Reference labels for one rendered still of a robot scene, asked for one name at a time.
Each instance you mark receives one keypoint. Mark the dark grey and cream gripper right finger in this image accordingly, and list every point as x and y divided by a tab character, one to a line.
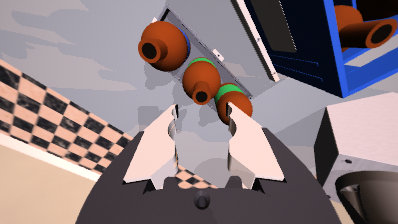
266	165

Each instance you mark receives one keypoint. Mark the blue plastic crate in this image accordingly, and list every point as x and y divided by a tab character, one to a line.
302	41

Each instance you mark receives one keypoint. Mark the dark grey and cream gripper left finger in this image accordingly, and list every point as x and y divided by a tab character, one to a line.
139	168

